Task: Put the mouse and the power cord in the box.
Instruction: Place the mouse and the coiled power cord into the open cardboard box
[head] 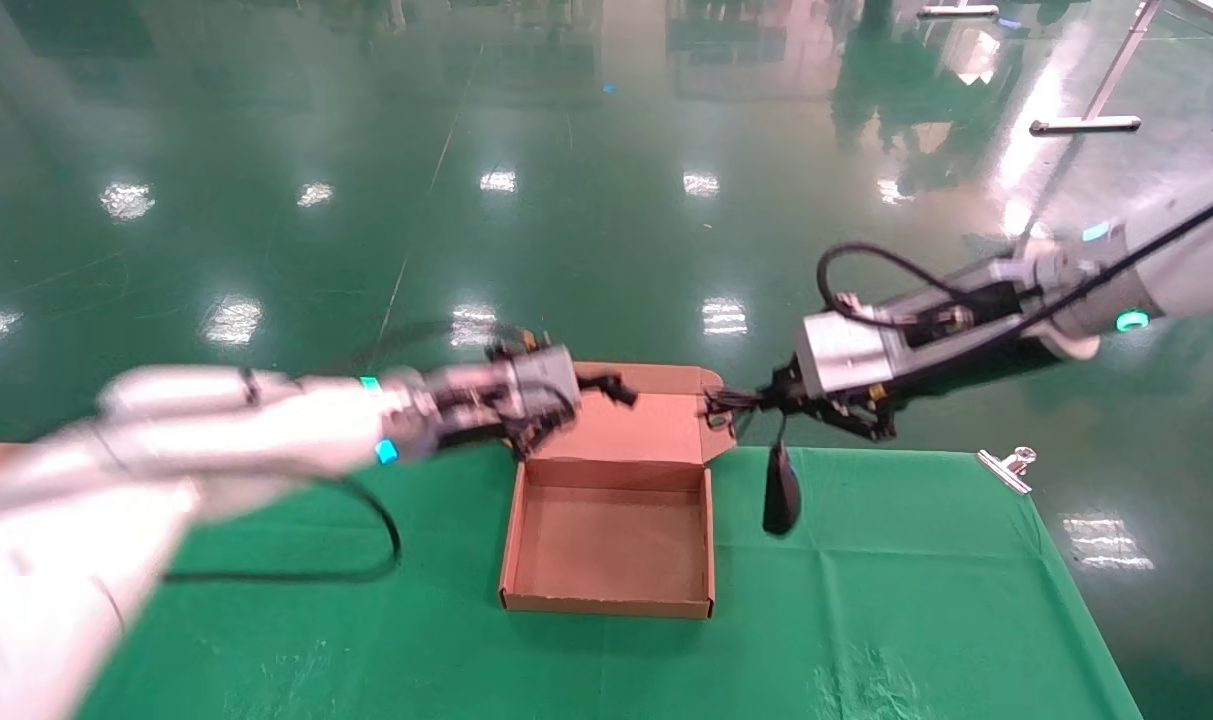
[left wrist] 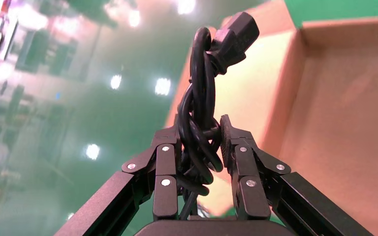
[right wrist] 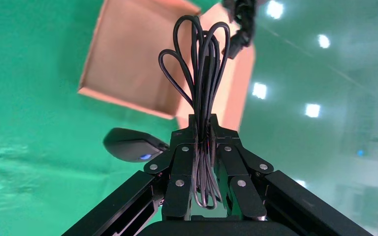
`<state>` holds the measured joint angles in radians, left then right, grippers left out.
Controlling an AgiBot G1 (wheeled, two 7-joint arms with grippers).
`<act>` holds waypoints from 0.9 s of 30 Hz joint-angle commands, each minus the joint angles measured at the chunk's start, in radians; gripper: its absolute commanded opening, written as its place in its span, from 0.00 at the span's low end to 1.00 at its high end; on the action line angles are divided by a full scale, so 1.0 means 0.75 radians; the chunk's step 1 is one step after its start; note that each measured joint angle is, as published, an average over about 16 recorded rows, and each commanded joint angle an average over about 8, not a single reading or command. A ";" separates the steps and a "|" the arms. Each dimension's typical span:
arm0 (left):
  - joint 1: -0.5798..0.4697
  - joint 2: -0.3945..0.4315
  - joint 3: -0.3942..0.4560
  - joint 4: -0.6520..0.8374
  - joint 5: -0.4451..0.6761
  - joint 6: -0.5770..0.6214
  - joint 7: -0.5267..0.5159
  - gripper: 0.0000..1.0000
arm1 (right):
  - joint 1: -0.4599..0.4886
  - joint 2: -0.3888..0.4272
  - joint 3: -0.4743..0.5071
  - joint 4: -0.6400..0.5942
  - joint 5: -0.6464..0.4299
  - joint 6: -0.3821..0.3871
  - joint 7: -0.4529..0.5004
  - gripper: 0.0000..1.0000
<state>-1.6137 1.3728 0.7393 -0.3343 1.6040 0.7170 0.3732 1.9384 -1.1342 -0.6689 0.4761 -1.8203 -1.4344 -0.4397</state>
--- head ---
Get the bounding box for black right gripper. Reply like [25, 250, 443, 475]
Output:
[751, 372, 902, 443]

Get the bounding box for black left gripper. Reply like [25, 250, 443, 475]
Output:
[429, 370, 639, 463]

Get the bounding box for black wired computer mouse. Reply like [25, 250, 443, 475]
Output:
[704, 385, 805, 538]

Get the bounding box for open brown cardboard box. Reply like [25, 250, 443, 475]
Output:
[498, 362, 739, 621]

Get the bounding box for green tablecloth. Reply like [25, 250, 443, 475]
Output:
[71, 440, 1147, 720]

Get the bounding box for silver metal binder clip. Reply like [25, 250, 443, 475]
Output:
[976, 446, 1037, 496]

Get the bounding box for metal stand with pole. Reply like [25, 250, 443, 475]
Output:
[1029, 0, 1162, 136]

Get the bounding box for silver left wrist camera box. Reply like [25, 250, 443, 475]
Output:
[506, 345, 582, 421]

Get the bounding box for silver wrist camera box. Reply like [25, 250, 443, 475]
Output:
[506, 345, 582, 421]
[792, 305, 932, 398]

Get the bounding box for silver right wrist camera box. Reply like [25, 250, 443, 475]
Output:
[792, 305, 932, 398]

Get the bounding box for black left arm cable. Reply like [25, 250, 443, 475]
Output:
[161, 475, 404, 586]

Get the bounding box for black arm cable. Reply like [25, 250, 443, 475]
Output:
[816, 185, 1213, 386]
[161, 475, 404, 586]

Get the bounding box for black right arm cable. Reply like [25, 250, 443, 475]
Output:
[816, 185, 1213, 386]

